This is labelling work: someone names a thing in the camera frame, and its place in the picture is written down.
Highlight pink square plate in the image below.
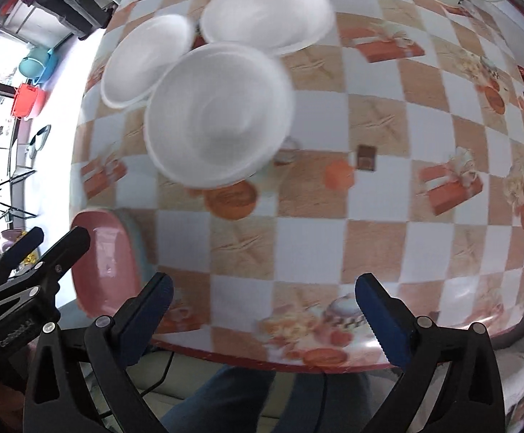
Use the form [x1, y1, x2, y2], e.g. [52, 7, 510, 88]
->
[71, 208, 153, 319]

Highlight person's blue jeans leg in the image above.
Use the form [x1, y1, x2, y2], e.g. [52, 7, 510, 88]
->
[160, 366, 372, 432]

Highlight red plastic basket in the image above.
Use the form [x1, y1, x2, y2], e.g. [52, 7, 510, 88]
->
[10, 83, 47, 118]

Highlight checkered patterned tablecloth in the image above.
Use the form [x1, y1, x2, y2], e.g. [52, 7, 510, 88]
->
[70, 0, 524, 371]

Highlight black cable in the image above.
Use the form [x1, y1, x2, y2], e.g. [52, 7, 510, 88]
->
[94, 351, 178, 420]

